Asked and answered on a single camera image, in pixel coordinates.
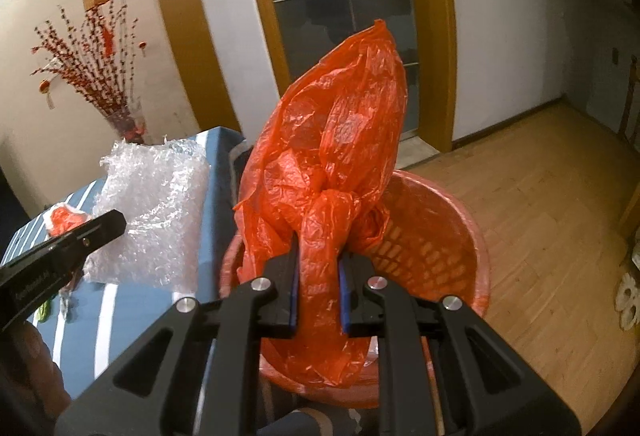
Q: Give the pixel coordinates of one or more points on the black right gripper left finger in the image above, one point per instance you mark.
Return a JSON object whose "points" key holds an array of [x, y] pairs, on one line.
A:
{"points": [[195, 370]]}

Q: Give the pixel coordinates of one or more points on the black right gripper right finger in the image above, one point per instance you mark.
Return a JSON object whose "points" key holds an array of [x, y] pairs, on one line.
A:
{"points": [[442, 369]]}

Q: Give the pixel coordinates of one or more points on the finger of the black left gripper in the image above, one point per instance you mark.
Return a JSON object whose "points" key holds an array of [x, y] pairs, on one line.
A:
{"points": [[34, 276]]}

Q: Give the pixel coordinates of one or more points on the clear bubble wrap sheet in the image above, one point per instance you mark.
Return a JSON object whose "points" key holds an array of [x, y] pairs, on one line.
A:
{"points": [[161, 191]]}

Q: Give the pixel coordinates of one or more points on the large orange plastic bag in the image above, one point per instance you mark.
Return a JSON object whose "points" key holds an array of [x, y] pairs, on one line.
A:
{"points": [[315, 181]]}

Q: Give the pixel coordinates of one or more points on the knotted orange plastic bag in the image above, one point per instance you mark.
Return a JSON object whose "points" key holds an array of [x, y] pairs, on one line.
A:
{"points": [[62, 218]]}

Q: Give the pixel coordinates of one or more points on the green plastic wrapper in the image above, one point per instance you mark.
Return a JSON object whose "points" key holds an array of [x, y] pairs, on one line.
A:
{"points": [[44, 311]]}

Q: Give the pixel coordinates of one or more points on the blue white striped tablecloth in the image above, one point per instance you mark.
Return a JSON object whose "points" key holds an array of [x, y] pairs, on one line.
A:
{"points": [[105, 319]]}

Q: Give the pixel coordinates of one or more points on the orange plastic waste basket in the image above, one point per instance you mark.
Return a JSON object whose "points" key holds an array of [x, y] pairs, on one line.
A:
{"points": [[431, 245]]}

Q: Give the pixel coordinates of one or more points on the glass floor vase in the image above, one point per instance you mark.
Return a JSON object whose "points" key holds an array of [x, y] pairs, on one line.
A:
{"points": [[129, 123]]}

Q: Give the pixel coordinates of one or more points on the white slippers on floor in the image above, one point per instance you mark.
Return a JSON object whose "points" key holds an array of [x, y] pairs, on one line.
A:
{"points": [[626, 302]]}

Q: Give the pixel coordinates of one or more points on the red berry branch bouquet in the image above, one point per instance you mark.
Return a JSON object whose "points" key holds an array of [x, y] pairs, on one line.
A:
{"points": [[96, 57]]}

